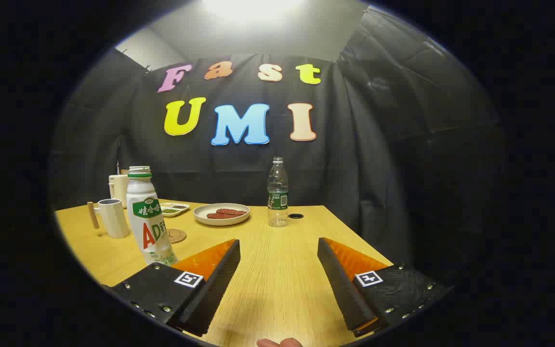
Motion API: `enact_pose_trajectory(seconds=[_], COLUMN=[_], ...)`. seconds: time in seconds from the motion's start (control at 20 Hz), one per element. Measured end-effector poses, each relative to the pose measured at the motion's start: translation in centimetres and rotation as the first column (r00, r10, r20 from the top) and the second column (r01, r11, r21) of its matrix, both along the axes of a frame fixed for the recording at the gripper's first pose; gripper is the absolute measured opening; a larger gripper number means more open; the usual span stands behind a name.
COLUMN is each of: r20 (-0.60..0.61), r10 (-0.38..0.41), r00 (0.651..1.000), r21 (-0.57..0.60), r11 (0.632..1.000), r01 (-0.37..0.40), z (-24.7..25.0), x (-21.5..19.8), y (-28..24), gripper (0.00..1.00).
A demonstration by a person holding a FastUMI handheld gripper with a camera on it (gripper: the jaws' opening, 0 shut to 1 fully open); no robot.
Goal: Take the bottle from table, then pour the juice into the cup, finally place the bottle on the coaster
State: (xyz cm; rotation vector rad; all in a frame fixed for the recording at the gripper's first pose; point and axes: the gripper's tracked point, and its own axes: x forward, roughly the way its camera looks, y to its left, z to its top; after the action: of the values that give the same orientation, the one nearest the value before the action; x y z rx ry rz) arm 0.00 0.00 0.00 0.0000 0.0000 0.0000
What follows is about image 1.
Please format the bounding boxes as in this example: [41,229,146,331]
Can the white cup with wooden handle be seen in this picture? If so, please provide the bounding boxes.
[87,199,131,239]

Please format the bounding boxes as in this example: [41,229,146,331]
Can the white juice bottle green label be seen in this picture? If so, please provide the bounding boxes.
[126,166,178,267]

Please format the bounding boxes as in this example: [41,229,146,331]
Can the black backdrop cloth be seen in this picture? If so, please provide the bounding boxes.
[49,7,507,270]

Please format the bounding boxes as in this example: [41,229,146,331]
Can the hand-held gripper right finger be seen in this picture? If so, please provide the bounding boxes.
[317,237,454,337]

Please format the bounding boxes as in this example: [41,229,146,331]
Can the reddish brown food slices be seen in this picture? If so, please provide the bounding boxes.
[206,208,248,220]

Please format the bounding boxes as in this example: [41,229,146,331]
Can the wooden table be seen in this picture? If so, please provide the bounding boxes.
[55,199,394,347]

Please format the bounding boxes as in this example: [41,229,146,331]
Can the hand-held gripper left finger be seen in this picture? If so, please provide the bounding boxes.
[102,238,241,337]

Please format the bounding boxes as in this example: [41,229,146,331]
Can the clear plastic water bottle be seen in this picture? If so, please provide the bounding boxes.
[267,157,290,227]

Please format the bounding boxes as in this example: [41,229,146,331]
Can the cream toaster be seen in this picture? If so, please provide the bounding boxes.
[109,174,130,209]

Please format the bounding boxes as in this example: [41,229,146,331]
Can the cream round plate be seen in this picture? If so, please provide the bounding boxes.
[193,203,251,227]

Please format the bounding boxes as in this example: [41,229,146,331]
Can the white divided dish of beans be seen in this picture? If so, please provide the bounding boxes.
[160,202,190,217]

